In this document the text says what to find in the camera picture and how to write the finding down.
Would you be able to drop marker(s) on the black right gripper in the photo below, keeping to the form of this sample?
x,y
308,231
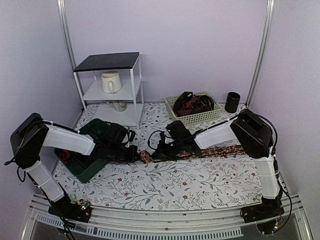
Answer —
x,y
160,152

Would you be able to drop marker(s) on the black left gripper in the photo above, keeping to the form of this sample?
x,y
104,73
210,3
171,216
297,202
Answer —
x,y
132,157

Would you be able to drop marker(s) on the cream floral patterned tie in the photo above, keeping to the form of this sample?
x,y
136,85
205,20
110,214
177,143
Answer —
x,y
217,151

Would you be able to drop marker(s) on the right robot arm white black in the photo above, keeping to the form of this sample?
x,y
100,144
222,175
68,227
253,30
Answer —
x,y
248,128

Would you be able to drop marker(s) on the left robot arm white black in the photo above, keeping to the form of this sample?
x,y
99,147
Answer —
x,y
84,152

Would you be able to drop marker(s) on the dark brown rolled ties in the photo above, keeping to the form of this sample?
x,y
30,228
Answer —
x,y
189,104

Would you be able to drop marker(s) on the pale green perforated basket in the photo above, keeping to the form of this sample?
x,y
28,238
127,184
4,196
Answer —
x,y
196,118

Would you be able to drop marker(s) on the dark green plastic bin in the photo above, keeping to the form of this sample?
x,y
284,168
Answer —
x,y
84,167

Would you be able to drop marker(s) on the red rolled tie in bin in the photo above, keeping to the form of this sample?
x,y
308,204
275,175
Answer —
x,y
65,155

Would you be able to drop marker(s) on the white shelf with black top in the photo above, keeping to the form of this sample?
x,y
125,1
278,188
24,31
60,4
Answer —
x,y
119,90

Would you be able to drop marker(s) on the white ceramic mug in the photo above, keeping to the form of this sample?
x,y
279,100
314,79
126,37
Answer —
x,y
111,82

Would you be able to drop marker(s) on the black cylindrical cup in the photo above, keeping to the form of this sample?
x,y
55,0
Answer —
x,y
232,102

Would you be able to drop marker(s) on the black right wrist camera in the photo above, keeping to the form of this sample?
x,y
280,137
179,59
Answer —
x,y
177,130

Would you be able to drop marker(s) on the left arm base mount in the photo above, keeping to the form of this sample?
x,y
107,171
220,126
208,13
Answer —
x,y
70,211

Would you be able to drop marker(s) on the aluminium front rail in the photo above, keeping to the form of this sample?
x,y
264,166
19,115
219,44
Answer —
x,y
207,224

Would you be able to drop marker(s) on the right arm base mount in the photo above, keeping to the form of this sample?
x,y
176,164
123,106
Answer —
x,y
269,208

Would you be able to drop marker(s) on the left aluminium frame post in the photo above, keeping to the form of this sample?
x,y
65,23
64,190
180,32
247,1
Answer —
x,y
69,48

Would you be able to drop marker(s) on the aluminium frame post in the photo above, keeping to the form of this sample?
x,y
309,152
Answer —
x,y
69,48
270,4

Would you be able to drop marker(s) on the right aluminium frame post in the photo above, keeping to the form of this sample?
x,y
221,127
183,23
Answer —
x,y
270,4

